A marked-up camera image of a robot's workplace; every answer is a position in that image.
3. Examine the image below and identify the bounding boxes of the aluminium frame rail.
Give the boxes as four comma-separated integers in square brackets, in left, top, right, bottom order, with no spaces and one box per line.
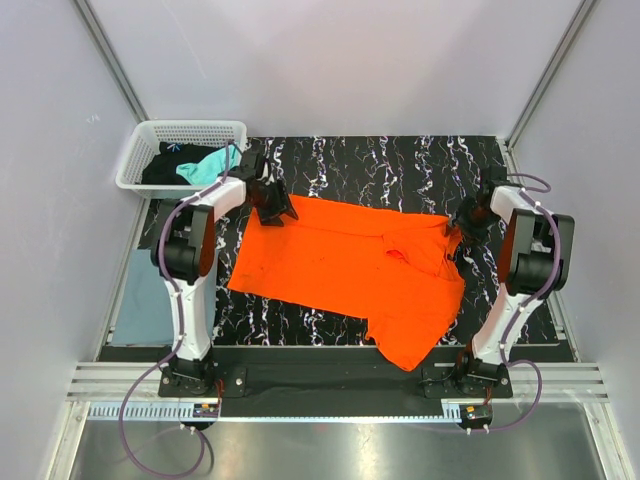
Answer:
[68,362,609,403]

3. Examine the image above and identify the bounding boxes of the folded grey-blue t shirt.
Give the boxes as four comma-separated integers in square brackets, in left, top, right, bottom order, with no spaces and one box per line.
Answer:
[110,248,221,347]

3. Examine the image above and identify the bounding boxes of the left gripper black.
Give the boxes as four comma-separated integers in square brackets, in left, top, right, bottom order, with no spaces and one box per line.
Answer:
[248,179,297,227]

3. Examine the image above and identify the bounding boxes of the slotted cable duct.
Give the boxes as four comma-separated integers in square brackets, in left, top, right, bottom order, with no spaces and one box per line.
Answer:
[88,400,471,424]

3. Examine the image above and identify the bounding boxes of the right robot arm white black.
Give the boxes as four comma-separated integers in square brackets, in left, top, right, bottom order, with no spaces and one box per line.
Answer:
[450,166,575,397]

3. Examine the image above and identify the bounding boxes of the black t shirt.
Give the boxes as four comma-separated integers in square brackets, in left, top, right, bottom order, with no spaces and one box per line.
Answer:
[141,142,220,185]

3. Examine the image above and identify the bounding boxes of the black marbled table mat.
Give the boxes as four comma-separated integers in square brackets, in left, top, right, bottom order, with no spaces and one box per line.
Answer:
[135,134,561,347]

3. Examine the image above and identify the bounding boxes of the teal t shirt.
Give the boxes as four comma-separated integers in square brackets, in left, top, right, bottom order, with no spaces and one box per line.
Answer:
[175,145,241,186]

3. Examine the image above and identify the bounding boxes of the corner aluminium post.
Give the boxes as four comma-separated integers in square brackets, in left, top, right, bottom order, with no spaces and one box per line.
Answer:
[504,0,599,152]
[71,0,149,122]

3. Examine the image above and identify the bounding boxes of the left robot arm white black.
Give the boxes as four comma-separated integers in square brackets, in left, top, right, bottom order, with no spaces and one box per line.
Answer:
[150,150,298,396]

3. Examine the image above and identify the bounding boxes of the left corner aluminium post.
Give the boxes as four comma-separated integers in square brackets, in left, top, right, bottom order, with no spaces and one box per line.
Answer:
[71,0,149,122]

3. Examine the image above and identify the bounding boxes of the orange t shirt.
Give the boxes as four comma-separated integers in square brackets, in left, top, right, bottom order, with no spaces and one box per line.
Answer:
[229,195,465,371]

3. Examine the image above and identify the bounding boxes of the right corner aluminium post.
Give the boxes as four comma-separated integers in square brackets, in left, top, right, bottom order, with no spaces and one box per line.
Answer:
[504,0,599,152]

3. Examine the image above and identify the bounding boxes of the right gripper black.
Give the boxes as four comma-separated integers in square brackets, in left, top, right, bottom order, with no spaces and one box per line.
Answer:
[445,195,498,248]

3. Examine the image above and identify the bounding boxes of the white plastic laundry basket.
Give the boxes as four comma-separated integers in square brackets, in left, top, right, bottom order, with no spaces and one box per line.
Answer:
[115,120,247,199]

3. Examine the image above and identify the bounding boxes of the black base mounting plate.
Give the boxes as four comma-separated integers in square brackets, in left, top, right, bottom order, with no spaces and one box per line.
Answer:
[159,346,513,399]

